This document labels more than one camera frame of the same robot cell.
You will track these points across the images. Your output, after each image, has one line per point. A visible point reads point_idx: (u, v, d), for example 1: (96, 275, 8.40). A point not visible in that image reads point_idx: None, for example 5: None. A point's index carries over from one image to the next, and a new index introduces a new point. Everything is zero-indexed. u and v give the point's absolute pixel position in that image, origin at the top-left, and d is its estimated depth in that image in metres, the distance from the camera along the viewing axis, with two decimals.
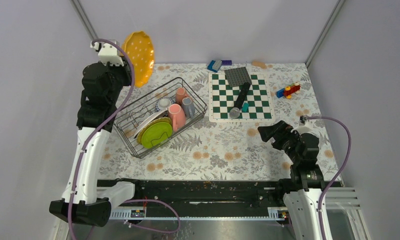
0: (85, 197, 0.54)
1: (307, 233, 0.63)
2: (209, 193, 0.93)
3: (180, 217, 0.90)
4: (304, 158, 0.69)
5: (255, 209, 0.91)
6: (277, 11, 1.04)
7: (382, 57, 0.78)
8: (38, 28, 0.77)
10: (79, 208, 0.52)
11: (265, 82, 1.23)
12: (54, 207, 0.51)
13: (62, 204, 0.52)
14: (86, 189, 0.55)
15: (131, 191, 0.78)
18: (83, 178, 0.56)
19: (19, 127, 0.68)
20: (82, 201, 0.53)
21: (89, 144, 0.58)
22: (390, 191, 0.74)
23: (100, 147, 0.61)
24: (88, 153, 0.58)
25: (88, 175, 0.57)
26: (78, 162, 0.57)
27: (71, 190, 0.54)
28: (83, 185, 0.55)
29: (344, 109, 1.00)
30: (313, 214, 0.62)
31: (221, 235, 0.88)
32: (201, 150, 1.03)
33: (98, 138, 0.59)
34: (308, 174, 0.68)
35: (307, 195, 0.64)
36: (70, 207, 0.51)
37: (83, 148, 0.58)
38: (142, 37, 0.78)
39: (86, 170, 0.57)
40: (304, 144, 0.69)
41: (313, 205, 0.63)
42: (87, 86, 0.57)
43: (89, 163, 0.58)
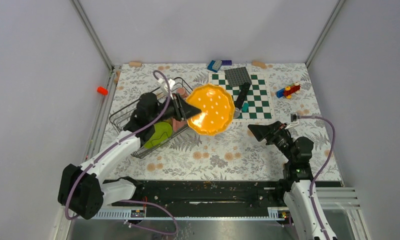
0: (97, 173, 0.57)
1: (306, 223, 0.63)
2: (209, 193, 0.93)
3: (175, 218, 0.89)
4: (298, 160, 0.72)
5: (255, 209, 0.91)
6: (277, 11, 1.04)
7: (382, 58, 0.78)
8: (38, 28, 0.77)
10: (88, 178, 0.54)
11: (265, 82, 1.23)
12: (69, 168, 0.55)
13: (77, 168, 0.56)
14: (102, 169, 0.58)
15: (130, 192, 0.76)
18: (105, 159, 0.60)
19: (20, 127, 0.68)
20: (93, 174, 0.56)
21: (125, 140, 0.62)
22: (390, 192, 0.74)
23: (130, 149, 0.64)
24: (120, 146, 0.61)
25: (110, 160, 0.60)
26: (109, 146, 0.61)
27: (91, 162, 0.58)
28: (102, 164, 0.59)
29: (344, 109, 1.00)
30: (306, 200, 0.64)
31: (221, 235, 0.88)
32: (201, 150, 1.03)
33: (133, 142, 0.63)
34: (297, 169, 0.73)
35: (297, 185, 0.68)
36: (81, 174, 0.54)
37: (120, 141, 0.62)
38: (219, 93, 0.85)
39: (110, 156, 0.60)
40: (299, 148, 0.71)
41: (304, 193, 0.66)
42: (138, 108, 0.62)
43: (116, 153, 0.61)
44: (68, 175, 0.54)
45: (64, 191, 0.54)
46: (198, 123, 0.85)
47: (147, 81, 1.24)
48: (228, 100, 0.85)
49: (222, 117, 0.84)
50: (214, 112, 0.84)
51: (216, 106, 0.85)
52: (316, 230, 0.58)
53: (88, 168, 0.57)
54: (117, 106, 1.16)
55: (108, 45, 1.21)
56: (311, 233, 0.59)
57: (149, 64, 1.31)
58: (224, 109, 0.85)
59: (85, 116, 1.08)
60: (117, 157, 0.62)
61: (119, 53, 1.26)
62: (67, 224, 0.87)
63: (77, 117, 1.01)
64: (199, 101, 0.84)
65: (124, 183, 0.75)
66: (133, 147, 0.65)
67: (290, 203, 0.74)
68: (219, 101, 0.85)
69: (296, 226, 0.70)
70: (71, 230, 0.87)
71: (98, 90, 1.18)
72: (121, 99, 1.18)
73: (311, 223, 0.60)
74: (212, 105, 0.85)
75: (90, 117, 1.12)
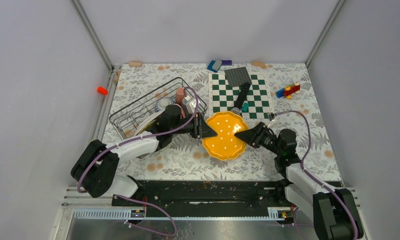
0: (119, 154, 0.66)
1: (310, 193, 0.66)
2: (209, 193, 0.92)
3: (172, 218, 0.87)
4: (286, 151, 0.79)
5: (255, 209, 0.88)
6: (277, 11, 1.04)
7: (382, 58, 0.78)
8: (38, 28, 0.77)
10: (109, 156, 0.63)
11: (265, 82, 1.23)
12: (95, 143, 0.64)
13: (102, 145, 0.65)
14: (124, 152, 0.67)
15: (130, 191, 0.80)
18: (128, 145, 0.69)
19: (18, 127, 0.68)
20: (116, 153, 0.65)
21: (147, 137, 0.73)
22: (390, 192, 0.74)
23: (146, 146, 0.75)
24: (142, 141, 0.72)
25: (131, 149, 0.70)
26: (135, 137, 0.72)
27: (117, 143, 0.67)
28: (124, 149, 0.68)
29: (344, 109, 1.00)
30: (301, 174, 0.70)
31: (221, 235, 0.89)
32: (201, 150, 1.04)
33: (152, 140, 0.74)
34: (286, 158, 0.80)
35: (290, 168, 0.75)
36: (104, 152, 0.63)
37: (142, 136, 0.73)
38: (237, 122, 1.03)
39: (133, 145, 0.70)
40: (283, 140, 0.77)
41: (298, 170, 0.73)
42: (163, 116, 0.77)
43: (137, 145, 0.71)
44: (93, 148, 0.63)
45: (83, 162, 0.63)
46: (213, 145, 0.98)
47: (147, 81, 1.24)
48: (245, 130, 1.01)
49: (235, 145, 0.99)
50: (229, 139, 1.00)
51: (232, 133, 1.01)
52: (318, 188, 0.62)
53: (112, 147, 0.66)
54: (117, 106, 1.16)
55: (108, 45, 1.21)
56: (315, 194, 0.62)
57: (149, 64, 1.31)
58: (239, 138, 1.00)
59: (85, 116, 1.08)
60: (136, 148, 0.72)
61: (119, 53, 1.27)
62: (67, 224, 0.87)
63: (77, 117, 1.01)
64: (217, 125, 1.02)
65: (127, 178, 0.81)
66: (149, 145, 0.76)
67: (293, 195, 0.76)
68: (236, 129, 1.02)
69: (307, 212, 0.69)
70: (71, 230, 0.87)
71: (98, 90, 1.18)
72: (121, 99, 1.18)
73: (311, 185, 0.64)
74: (229, 131, 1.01)
75: (90, 117, 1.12)
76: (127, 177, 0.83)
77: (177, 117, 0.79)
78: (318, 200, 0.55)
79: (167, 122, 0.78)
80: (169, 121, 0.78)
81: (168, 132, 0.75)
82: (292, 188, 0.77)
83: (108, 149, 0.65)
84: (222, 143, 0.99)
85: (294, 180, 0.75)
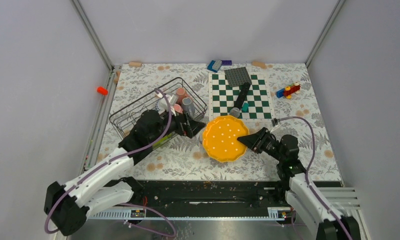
0: (78, 196, 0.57)
1: (314, 213, 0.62)
2: (209, 193, 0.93)
3: (167, 217, 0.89)
4: (288, 157, 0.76)
5: (255, 209, 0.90)
6: (277, 11, 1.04)
7: (382, 58, 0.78)
8: (38, 29, 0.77)
10: (67, 201, 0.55)
11: (265, 82, 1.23)
12: (54, 186, 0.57)
13: (61, 187, 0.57)
14: (85, 191, 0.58)
15: (126, 198, 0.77)
18: (89, 180, 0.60)
19: (19, 127, 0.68)
20: (74, 196, 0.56)
21: (114, 161, 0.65)
22: (390, 193, 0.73)
23: (120, 168, 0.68)
24: (109, 166, 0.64)
25: (96, 182, 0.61)
26: (99, 167, 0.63)
27: (75, 183, 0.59)
28: (86, 186, 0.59)
29: (344, 109, 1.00)
30: (306, 190, 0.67)
31: (221, 235, 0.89)
32: (201, 150, 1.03)
33: (124, 161, 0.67)
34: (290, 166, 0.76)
35: (294, 180, 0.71)
36: (63, 195, 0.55)
37: (110, 160, 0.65)
38: (238, 126, 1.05)
39: (97, 177, 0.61)
40: (286, 145, 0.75)
41: (302, 184, 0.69)
42: (138, 124, 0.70)
43: (102, 174, 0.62)
44: (52, 192, 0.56)
45: (49, 206, 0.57)
46: (213, 147, 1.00)
47: (146, 81, 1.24)
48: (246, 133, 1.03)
49: (236, 148, 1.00)
50: (230, 142, 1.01)
51: (233, 138, 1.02)
52: (324, 213, 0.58)
53: (70, 189, 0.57)
54: (117, 106, 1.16)
55: (108, 45, 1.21)
56: (319, 218, 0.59)
57: (149, 64, 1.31)
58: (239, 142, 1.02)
59: (85, 116, 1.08)
60: (104, 179, 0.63)
61: (119, 53, 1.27)
62: None
63: (77, 118, 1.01)
64: (219, 129, 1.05)
65: (119, 184, 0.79)
66: (125, 166, 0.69)
67: (295, 202, 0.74)
68: (237, 132, 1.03)
69: (305, 222, 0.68)
70: None
71: (98, 90, 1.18)
72: (121, 99, 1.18)
73: (317, 208, 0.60)
74: (230, 135, 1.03)
75: (90, 118, 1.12)
76: (124, 182, 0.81)
77: (154, 125, 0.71)
78: (324, 230, 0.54)
79: (143, 131, 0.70)
80: (145, 129, 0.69)
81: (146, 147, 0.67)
82: (293, 194, 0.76)
83: (66, 192, 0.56)
84: (223, 146, 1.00)
85: (297, 193, 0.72)
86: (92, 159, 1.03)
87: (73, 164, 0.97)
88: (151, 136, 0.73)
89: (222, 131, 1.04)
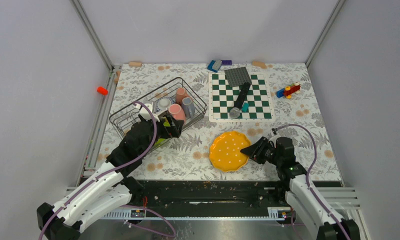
0: (67, 217, 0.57)
1: (314, 216, 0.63)
2: (209, 193, 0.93)
3: (165, 217, 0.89)
4: (286, 157, 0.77)
5: (255, 209, 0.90)
6: (277, 11, 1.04)
7: (382, 57, 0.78)
8: (38, 28, 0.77)
10: (55, 223, 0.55)
11: (265, 83, 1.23)
12: (41, 208, 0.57)
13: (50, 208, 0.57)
14: (73, 211, 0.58)
15: (125, 200, 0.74)
18: (77, 200, 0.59)
19: (19, 126, 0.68)
20: (62, 218, 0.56)
21: (101, 178, 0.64)
22: (390, 193, 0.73)
23: (109, 184, 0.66)
24: (96, 183, 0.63)
25: (84, 200, 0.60)
26: (86, 185, 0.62)
27: (62, 204, 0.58)
28: (74, 206, 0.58)
29: (344, 109, 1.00)
30: (307, 192, 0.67)
31: (221, 235, 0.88)
32: (201, 150, 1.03)
33: (112, 177, 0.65)
34: (290, 167, 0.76)
35: (294, 182, 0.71)
36: (52, 218, 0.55)
37: (96, 178, 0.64)
38: (243, 139, 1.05)
39: (84, 196, 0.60)
40: (281, 144, 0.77)
41: (303, 186, 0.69)
42: (128, 137, 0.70)
43: (90, 192, 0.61)
44: (41, 214, 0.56)
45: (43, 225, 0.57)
46: (218, 160, 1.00)
47: (146, 81, 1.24)
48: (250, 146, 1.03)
49: (240, 160, 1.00)
50: (234, 154, 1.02)
51: (238, 150, 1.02)
52: (324, 215, 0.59)
53: (58, 210, 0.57)
54: (117, 106, 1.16)
55: (108, 45, 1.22)
56: (320, 221, 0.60)
57: (149, 64, 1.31)
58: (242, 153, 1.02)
59: (85, 116, 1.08)
60: (92, 196, 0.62)
61: (119, 53, 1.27)
62: None
63: (77, 118, 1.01)
64: (225, 144, 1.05)
65: (116, 189, 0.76)
66: (115, 181, 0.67)
67: (294, 202, 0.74)
68: (242, 145, 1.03)
69: (303, 221, 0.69)
70: None
71: (98, 90, 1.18)
72: (121, 99, 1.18)
73: (317, 211, 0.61)
74: (235, 148, 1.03)
75: (89, 118, 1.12)
76: (122, 185, 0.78)
77: (145, 138, 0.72)
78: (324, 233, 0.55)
79: (133, 143, 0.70)
80: (136, 141, 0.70)
81: (137, 158, 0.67)
82: (293, 194, 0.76)
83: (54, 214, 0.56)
84: (227, 158, 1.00)
85: (296, 193, 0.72)
86: (92, 159, 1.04)
87: (73, 164, 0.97)
88: (141, 148, 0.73)
89: (227, 144, 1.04)
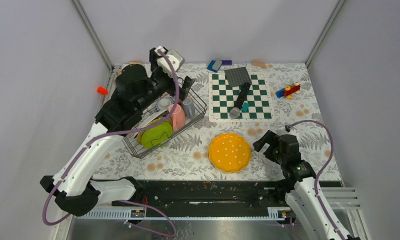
0: (68, 190, 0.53)
1: (318, 226, 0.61)
2: (209, 193, 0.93)
3: (169, 217, 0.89)
4: (290, 154, 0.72)
5: (255, 209, 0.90)
6: (277, 11, 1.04)
7: (382, 58, 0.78)
8: (38, 29, 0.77)
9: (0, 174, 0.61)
10: (58, 197, 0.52)
11: (265, 83, 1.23)
12: (42, 183, 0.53)
13: (50, 183, 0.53)
14: (73, 183, 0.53)
15: (127, 194, 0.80)
18: (74, 171, 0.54)
19: (19, 127, 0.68)
20: (63, 192, 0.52)
21: (94, 143, 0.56)
22: (390, 192, 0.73)
23: (107, 147, 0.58)
24: (91, 149, 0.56)
25: (82, 170, 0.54)
26: (79, 154, 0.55)
27: (61, 177, 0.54)
28: (71, 178, 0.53)
29: (343, 109, 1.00)
30: (314, 200, 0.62)
31: (221, 235, 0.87)
32: (201, 150, 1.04)
33: (105, 140, 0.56)
34: (298, 167, 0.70)
35: (301, 185, 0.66)
36: (52, 191, 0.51)
37: (88, 144, 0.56)
38: (242, 141, 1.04)
39: (79, 166, 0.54)
40: (286, 141, 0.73)
41: (310, 192, 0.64)
42: (119, 86, 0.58)
43: (86, 159, 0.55)
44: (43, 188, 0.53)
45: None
46: (218, 161, 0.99)
47: None
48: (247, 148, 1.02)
49: (240, 161, 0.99)
50: (233, 156, 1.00)
51: (237, 152, 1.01)
52: (330, 231, 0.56)
53: (57, 185, 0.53)
54: None
55: (108, 45, 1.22)
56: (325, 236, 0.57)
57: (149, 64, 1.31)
58: (243, 155, 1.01)
59: (85, 116, 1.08)
60: (90, 163, 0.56)
61: (119, 54, 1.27)
62: (67, 224, 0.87)
63: (77, 117, 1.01)
64: (222, 145, 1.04)
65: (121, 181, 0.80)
66: (111, 143, 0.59)
67: (295, 205, 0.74)
68: (240, 147, 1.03)
69: (304, 226, 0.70)
70: (71, 230, 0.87)
71: (98, 90, 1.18)
72: None
73: (324, 224, 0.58)
74: (233, 149, 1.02)
75: (89, 117, 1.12)
76: (126, 180, 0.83)
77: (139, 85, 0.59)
78: None
79: (126, 92, 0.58)
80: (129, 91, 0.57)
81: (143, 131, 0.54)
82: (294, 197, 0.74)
83: (54, 188, 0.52)
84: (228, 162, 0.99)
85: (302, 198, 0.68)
86: None
87: None
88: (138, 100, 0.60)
89: (228, 147, 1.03)
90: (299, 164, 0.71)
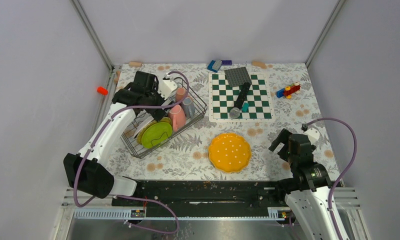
0: (98, 157, 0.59)
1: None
2: (209, 193, 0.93)
3: (177, 217, 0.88)
4: (301, 156, 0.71)
5: (255, 209, 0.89)
6: (277, 11, 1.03)
7: (382, 57, 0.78)
8: (38, 29, 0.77)
9: None
10: (90, 164, 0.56)
11: (265, 82, 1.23)
12: (69, 157, 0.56)
13: (77, 156, 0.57)
14: (102, 150, 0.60)
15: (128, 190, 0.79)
18: (101, 140, 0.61)
19: (19, 127, 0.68)
20: (94, 158, 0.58)
21: (117, 116, 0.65)
22: (390, 192, 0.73)
23: (126, 121, 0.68)
24: (114, 122, 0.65)
25: (108, 140, 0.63)
26: (104, 126, 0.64)
27: (89, 147, 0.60)
28: (100, 146, 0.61)
29: (343, 109, 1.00)
30: (325, 214, 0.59)
31: (221, 235, 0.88)
32: (201, 150, 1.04)
33: (126, 114, 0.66)
34: (313, 173, 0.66)
35: (313, 195, 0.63)
36: (84, 160, 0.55)
37: (112, 117, 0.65)
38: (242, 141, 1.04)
39: (106, 135, 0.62)
40: (297, 141, 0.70)
41: (323, 204, 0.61)
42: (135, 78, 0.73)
43: (112, 129, 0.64)
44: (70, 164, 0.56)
45: (73, 178, 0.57)
46: (218, 161, 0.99)
47: None
48: (247, 148, 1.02)
49: (240, 161, 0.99)
50: (233, 156, 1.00)
51: (237, 152, 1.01)
52: None
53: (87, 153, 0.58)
54: None
55: (108, 45, 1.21)
56: None
57: (149, 64, 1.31)
58: (243, 155, 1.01)
59: (85, 116, 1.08)
60: (115, 134, 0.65)
61: (119, 53, 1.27)
62: (68, 224, 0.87)
63: (76, 118, 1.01)
64: (222, 145, 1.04)
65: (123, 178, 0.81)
66: (128, 119, 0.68)
67: (296, 209, 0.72)
68: (240, 147, 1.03)
69: (303, 230, 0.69)
70: (71, 230, 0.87)
71: (98, 90, 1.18)
72: None
73: None
74: (233, 149, 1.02)
75: (90, 118, 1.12)
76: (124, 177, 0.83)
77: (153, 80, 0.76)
78: None
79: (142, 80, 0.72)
80: (143, 83, 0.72)
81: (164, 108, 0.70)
82: (298, 202, 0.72)
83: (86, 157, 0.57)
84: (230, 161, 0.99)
85: (310, 207, 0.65)
86: None
87: None
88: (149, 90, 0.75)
89: (228, 146, 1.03)
90: (313, 169, 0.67)
